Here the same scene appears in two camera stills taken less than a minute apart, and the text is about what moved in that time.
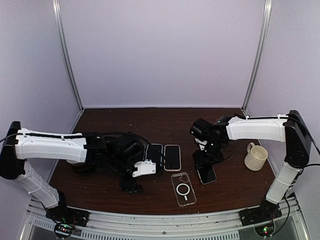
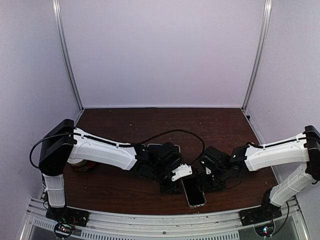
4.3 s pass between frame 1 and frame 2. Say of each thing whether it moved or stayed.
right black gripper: moved
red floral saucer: stayed
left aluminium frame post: stayed
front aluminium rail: stayed
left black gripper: moved
